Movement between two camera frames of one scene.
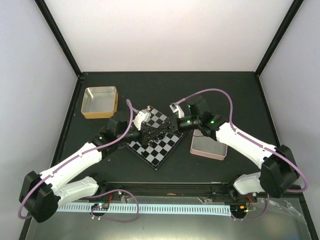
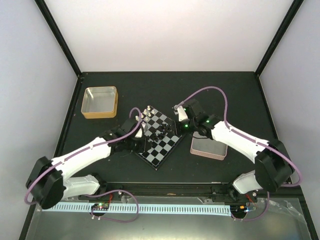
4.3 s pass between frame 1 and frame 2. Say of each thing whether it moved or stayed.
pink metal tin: stayed
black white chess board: stayed
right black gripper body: moved
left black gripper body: moved
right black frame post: stayed
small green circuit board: stayed
